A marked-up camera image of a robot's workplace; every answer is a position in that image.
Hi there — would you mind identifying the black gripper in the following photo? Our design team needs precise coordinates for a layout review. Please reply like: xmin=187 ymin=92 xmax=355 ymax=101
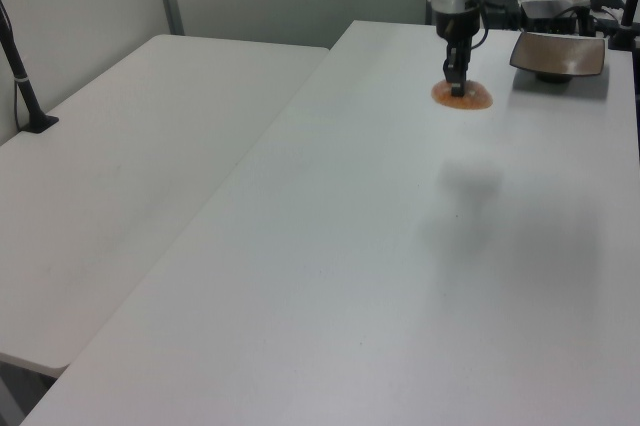
xmin=433 ymin=7 xmax=483 ymax=98

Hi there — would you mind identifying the brown square ceramic plate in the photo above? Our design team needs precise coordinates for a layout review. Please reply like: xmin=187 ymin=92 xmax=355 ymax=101
xmin=508 ymin=31 xmax=608 ymax=85

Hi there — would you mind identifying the black electronics box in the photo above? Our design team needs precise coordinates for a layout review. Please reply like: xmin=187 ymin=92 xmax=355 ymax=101
xmin=517 ymin=0 xmax=592 ymax=36

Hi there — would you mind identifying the black clamp stand pole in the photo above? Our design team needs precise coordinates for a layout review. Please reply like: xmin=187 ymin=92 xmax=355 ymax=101
xmin=606 ymin=0 xmax=640 ymax=53

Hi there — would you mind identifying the black camera stand pole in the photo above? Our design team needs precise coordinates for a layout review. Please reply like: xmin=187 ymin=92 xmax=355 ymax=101
xmin=0 ymin=0 xmax=60 ymax=135

